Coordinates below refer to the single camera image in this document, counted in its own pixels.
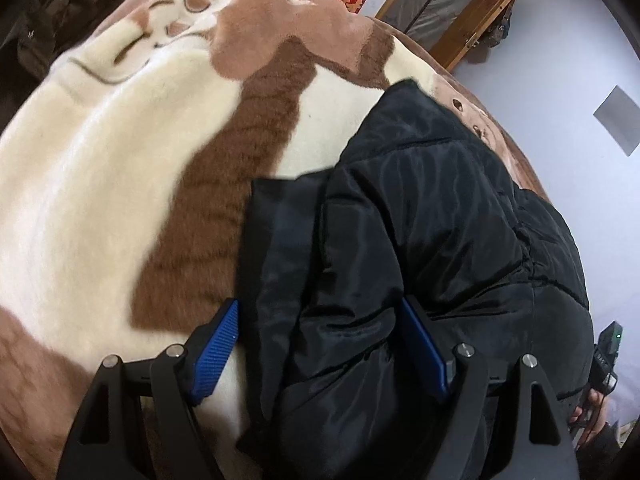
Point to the hanging dark clothes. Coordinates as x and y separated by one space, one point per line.
497 30

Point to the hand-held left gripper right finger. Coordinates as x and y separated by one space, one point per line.
425 350

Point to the person's right forearm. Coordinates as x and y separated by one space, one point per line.
605 442

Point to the black puffer jacket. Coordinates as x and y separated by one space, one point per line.
400 210

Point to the person's right hand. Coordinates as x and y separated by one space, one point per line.
582 412

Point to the brown and cream printed blanket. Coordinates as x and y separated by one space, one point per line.
100 185

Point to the brown puffer jacket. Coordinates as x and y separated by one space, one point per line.
50 10

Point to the grey paper sheet on wall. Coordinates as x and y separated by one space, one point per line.
620 120

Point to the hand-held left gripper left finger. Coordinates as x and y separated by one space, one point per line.
215 355

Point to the wooden wardrobe with grey cover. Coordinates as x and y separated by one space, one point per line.
450 15

